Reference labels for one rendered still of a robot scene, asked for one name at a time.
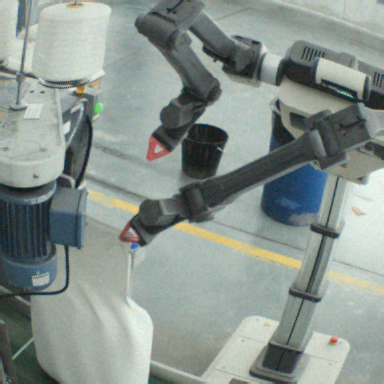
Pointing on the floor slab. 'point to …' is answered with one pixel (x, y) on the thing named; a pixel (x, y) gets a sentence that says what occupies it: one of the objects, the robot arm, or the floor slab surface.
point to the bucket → (203, 150)
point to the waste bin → (291, 183)
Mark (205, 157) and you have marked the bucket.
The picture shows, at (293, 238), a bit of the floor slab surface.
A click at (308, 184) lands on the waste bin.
